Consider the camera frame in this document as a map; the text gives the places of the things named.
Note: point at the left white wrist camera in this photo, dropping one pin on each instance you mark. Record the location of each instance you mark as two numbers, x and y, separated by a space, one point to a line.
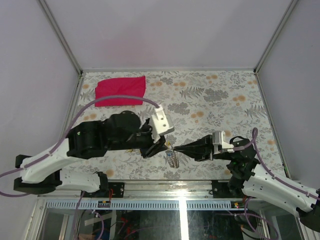
160 123

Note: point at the aluminium front rail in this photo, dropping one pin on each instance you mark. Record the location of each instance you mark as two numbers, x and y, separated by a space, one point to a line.
169 190

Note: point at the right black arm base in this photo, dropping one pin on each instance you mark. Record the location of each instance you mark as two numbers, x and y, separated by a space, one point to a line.
220 190

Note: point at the aluminium frame post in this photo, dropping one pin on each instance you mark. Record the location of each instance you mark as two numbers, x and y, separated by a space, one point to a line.
280 26
60 36

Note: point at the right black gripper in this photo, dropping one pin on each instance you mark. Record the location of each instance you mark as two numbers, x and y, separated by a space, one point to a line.
203 149

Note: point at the right aluminium frame post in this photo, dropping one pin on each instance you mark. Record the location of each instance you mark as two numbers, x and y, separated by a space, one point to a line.
280 26

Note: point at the white slotted cable duct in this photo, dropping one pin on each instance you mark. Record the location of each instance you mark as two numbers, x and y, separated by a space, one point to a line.
121 204

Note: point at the left aluminium frame post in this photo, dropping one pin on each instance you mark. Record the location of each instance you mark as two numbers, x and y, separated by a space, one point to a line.
60 36

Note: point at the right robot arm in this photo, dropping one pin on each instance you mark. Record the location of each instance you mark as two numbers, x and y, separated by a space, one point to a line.
252 178

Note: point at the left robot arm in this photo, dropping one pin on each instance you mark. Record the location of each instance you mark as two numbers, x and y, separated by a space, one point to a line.
89 139

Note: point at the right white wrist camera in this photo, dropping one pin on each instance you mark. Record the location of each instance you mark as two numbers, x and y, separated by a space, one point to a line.
219 143

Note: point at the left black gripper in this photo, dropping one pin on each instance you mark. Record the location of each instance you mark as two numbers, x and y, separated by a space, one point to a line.
154 148

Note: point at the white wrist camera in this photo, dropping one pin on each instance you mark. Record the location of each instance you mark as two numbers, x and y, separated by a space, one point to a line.
160 123
219 143

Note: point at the pink folded cloth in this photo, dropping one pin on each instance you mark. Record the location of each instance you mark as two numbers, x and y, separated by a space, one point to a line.
129 86

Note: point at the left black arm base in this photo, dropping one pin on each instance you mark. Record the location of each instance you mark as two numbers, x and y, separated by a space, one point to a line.
116 189

